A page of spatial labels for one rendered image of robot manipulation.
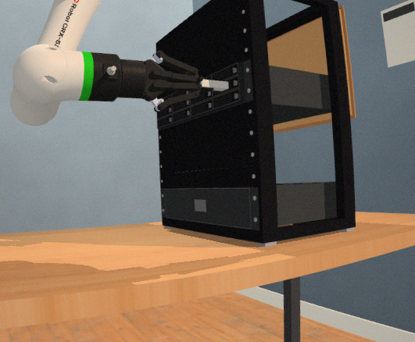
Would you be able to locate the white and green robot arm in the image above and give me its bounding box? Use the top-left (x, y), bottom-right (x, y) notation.
top-left (10, 0), bottom-right (122, 126)

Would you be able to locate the black server rack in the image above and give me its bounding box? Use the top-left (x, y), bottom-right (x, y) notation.
top-left (156, 0), bottom-right (356, 247)

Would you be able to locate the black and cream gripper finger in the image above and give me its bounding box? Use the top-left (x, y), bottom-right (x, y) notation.
top-left (151, 50), bottom-right (228, 85)
top-left (150, 81), bottom-right (229, 112)

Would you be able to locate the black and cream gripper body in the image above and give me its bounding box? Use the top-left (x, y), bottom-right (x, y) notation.
top-left (117, 59), bottom-right (167, 102)

